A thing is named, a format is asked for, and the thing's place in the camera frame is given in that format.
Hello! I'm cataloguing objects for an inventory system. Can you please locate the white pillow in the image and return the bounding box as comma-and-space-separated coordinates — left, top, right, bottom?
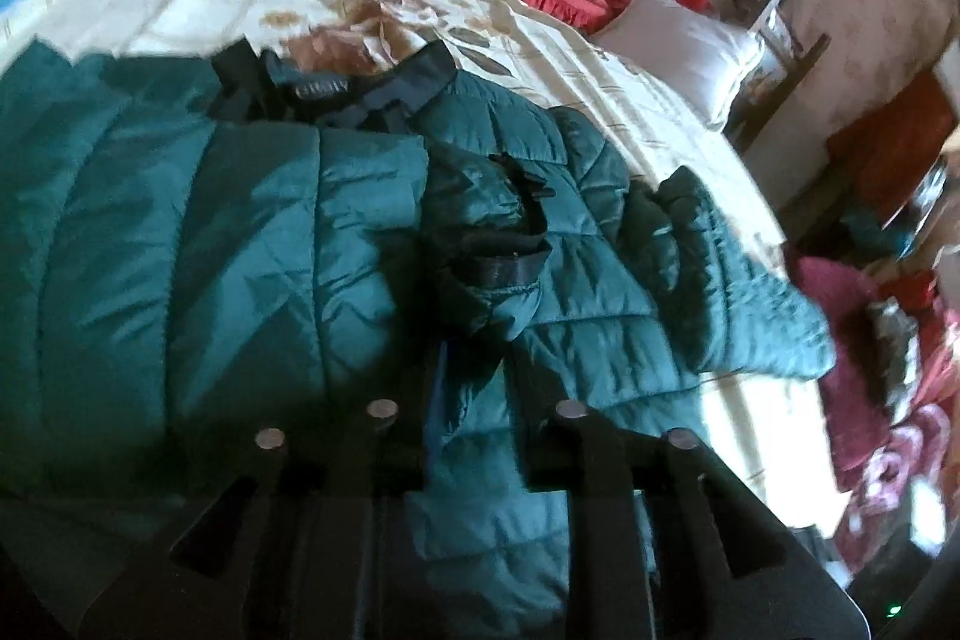
592, 0, 766, 131

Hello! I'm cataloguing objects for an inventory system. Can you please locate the red wooden cabinet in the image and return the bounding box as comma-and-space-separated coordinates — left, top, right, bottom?
825, 70, 960, 221

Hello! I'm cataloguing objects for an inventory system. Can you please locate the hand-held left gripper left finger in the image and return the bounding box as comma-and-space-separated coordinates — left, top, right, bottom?
75, 340, 452, 640

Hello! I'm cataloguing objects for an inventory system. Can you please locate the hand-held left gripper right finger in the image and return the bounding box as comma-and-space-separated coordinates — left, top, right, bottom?
525, 396, 871, 640

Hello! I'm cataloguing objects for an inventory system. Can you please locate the green puffer jacket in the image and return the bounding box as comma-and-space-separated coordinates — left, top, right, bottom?
0, 38, 837, 640

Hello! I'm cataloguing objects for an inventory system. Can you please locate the cluttered bedside table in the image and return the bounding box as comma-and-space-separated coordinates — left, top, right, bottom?
697, 0, 833, 161

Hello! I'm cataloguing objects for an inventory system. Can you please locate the red floral blanket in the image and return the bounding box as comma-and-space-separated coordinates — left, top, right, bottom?
787, 250, 960, 573

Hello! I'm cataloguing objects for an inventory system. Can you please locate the cream floral bedspread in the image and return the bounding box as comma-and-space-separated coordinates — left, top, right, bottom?
0, 0, 856, 581

